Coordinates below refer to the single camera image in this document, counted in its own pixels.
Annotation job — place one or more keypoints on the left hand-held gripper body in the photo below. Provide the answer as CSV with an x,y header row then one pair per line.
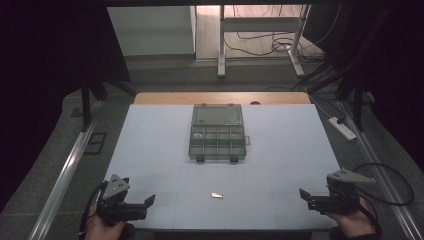
x,y
115,204

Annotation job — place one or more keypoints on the person's right hand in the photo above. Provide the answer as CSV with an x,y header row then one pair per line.
x,y
353,223

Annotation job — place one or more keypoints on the white power strip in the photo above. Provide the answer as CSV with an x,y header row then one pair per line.
x,y
342,129

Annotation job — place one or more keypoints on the black plug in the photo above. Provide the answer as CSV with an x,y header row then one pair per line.
x,y
341,120

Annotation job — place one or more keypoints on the person's left hand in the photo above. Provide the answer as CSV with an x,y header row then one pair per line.
x,y
100,228

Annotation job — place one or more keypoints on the white cabinet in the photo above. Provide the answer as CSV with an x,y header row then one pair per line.
x,y
150,30

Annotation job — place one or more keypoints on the clear plastic compartment box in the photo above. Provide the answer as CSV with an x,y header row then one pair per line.
x,y
217,132

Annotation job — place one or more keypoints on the aluminium rail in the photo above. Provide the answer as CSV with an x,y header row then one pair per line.
x,y
383,173
63,173

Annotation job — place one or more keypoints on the white desk frame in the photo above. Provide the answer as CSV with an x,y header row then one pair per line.
x,y
260,24

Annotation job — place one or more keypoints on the small pale part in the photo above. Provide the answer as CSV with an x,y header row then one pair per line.
x,y
198,135

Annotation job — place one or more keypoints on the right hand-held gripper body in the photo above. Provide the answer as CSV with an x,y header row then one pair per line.
x,y
336,200

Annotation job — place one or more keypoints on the small flat metal piece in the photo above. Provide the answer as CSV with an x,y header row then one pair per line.
x,y
217,195

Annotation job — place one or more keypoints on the pale table cover sheet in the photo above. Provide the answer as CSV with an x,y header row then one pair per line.
x,y
273,156

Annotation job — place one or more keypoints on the black metal stand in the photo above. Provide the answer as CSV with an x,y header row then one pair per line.
x,y
358,100
87,100

